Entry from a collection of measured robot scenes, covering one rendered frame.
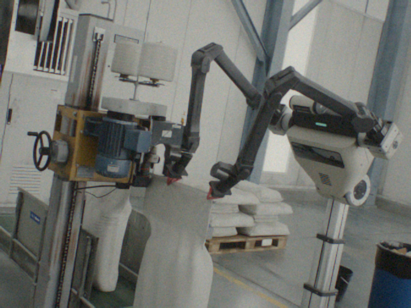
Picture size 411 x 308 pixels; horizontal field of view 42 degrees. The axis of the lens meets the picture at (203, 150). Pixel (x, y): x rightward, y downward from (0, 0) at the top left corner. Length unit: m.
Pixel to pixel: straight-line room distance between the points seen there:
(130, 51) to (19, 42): 2.16
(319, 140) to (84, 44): 1.11
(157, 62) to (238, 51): 6.03
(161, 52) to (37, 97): 3.03
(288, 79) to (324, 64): 7.95
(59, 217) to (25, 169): 2.83
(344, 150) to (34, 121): 3.55
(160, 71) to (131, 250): 1.40
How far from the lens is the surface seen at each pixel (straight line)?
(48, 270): 2.61
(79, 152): 2.43
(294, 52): 9.23
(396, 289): 4.23
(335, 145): 2.34
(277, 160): 9.27
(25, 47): 4.66
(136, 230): 3.34
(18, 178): 5.33
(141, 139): 2.25
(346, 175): 2.41
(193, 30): 7.78
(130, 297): 2.98
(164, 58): 2.36
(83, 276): 2.77
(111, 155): 2.30
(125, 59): 2.58
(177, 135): 2.69
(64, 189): 2.50
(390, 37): 11.21
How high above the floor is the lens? 1.48
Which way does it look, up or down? 5 degrees down
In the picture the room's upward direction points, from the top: 10 degrees clockwise
